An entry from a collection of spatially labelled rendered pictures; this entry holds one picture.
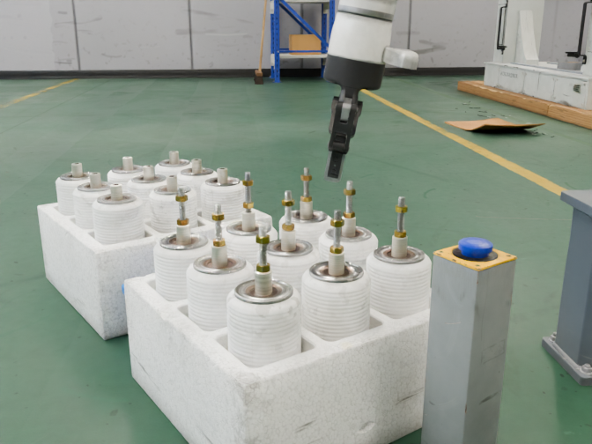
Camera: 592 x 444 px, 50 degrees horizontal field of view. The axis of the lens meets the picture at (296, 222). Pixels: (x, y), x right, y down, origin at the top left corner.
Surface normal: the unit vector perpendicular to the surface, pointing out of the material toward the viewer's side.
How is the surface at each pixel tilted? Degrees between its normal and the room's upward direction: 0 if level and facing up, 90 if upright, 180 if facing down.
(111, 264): 90
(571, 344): 90
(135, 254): 90
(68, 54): 90
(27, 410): 0
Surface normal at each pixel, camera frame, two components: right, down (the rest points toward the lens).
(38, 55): 0.10, 0.29
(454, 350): -0.82, 0.17
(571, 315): -0.99, 0.03
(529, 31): 0.09, -0.12
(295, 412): 0.57, 0.25
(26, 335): 0.00, -0.95
